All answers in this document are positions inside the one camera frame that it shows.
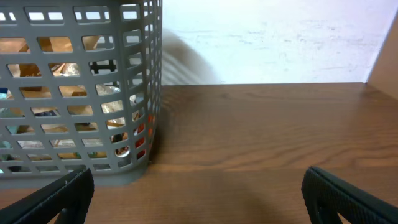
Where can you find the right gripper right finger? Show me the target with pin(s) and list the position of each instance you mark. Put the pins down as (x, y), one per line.
(329, 198)

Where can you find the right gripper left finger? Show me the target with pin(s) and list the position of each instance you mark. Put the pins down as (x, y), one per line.
(67, 199)

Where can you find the orange brown snack bar pack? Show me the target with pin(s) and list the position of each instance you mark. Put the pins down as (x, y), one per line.
(145, 132)

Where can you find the cream brown snack bag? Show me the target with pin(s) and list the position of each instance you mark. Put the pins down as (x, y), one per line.
(61, 44)

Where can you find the grey plastic mesh basket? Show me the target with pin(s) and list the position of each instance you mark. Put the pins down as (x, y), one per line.
(128, 56)

